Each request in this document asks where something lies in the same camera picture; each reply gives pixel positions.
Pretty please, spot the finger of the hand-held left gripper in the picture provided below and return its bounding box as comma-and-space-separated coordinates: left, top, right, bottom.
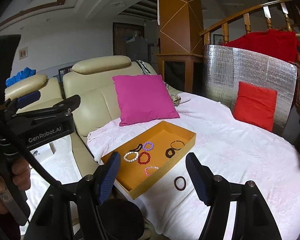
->
11, 94, 81, 121
4, 91, 42, 113

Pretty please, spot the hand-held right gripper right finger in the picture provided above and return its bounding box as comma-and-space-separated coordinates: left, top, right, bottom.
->
185, 152, 282, 240

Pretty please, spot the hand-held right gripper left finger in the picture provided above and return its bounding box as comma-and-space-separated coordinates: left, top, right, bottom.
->
27, 151, 122, 240

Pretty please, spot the brown hair tie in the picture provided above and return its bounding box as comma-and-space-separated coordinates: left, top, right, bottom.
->
174, 176, 187, 190

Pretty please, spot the white bead bracelet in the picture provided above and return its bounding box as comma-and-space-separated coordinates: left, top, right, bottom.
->
123, 151, 140, 163

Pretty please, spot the dark brown ring bracelet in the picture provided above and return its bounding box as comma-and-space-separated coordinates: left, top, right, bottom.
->
165, 147, 178, 159

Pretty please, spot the red bead bracelet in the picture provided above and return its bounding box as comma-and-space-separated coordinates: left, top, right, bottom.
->
137, 151, 151, 166

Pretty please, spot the patterned metal bangle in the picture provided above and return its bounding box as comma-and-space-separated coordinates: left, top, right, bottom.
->
170, 139, 185, 150

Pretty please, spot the clear bead bracelet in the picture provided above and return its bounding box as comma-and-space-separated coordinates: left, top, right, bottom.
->
144, 165, 159, 176

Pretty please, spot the orange cardboard box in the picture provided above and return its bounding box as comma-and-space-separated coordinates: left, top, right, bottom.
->
101, 120, 197, 200

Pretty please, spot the person's left hand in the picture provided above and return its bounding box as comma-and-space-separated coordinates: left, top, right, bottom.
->
0, 156, 32, 213

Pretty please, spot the blue cloth on sofa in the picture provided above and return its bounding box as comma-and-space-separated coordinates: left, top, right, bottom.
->
5, 67, 37, 87

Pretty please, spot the beige leather sofa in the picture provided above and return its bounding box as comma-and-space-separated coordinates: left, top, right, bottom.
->
4, 55, 165, 180

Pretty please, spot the white cloth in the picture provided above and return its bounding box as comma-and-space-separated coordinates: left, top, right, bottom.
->
25, 134, 102, 230

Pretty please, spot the white fleece blanket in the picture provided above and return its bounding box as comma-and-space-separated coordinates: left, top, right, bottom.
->
87, 91, 300, 240

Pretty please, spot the pink pillow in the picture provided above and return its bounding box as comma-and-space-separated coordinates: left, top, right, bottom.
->
112, 74, 180, 127

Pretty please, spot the leaf printed cloth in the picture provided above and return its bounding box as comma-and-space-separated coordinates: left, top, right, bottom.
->
169, 93, 192, 106

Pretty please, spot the dark wooden door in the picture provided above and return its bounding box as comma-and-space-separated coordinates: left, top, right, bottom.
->
112, 22, 145, 56

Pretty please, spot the grey refrigerator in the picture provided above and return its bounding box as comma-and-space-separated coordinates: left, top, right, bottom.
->
126, 36, 161, 67

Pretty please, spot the red pillow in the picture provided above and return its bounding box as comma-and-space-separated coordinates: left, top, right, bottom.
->
233, 81, 278, 132

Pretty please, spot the silver foil insulation panel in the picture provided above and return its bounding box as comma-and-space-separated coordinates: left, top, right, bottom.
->
202, 44, 298, 136

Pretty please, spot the wooden pillar cabinet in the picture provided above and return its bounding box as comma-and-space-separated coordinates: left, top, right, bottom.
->
156, 0, 205, 93

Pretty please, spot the red cloth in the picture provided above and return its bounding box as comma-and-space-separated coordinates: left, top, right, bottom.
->
222, 29, 300, 63

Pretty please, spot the wooden railing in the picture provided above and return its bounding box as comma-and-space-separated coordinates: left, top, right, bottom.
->
199, 0, 300, 46

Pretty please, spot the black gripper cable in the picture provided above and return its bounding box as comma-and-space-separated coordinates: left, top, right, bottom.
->
0, 114, 78, 198

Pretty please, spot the small wall picture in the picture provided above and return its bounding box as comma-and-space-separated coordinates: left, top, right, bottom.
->
18, 46, 28, 61

